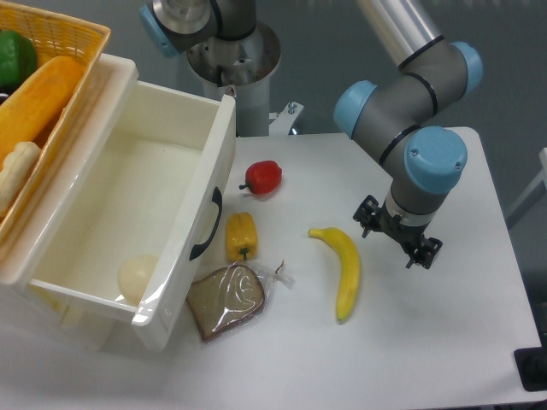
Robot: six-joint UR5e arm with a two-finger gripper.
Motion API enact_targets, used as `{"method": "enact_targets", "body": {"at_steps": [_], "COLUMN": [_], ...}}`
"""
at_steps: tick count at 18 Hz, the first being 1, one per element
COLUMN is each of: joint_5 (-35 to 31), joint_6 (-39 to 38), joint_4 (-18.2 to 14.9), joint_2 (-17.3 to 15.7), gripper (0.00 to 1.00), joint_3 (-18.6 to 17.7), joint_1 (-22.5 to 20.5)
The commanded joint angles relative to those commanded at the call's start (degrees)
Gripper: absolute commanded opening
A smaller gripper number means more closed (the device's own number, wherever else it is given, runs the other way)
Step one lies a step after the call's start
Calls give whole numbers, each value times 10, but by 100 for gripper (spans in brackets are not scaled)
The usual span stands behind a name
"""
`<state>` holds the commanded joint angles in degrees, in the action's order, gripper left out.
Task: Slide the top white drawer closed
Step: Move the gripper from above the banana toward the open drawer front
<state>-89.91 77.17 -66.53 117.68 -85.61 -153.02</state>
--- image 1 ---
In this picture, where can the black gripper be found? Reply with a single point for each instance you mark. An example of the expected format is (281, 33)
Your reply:
(421, 251)

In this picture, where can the white drawer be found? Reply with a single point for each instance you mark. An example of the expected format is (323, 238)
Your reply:
(198, 137)

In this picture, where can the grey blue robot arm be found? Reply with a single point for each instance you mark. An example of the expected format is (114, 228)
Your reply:
(389, 123)

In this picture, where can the white drawer cabinet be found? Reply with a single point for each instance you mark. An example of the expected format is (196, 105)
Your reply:
(98, 206)

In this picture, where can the yellow banana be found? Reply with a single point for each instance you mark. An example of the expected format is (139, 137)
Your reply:
(350, 268)

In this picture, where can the red bell pepper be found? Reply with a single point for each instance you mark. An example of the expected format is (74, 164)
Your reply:
(262, 177)

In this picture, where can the yellow bell pepper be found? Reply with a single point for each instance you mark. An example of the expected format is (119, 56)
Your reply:
(241, 237)

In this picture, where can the bagged brown bread slice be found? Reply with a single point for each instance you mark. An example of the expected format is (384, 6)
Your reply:
(232, 296)

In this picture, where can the black device at edge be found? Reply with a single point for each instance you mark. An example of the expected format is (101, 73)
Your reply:
(531, 366)

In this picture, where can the white egg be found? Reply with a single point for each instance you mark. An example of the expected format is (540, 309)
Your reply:
(134, 275)

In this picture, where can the pale bread roll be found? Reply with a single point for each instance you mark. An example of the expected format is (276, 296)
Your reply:
(16, 167)

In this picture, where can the orange baguette loaf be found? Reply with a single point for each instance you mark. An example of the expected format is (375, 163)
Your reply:
(39, 99)

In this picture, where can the yellow wicker basket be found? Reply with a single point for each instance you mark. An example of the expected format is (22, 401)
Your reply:
(54, 55)

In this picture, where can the green bell pepper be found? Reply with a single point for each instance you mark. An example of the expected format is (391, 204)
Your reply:
(19, 59)

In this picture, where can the white frame at right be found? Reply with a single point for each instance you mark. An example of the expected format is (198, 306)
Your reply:
(531, 194)

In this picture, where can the white table bracket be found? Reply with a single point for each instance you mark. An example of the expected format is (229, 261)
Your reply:
(284, 123)

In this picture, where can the black top drawer handle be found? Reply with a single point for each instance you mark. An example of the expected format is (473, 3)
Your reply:
(210, 228)

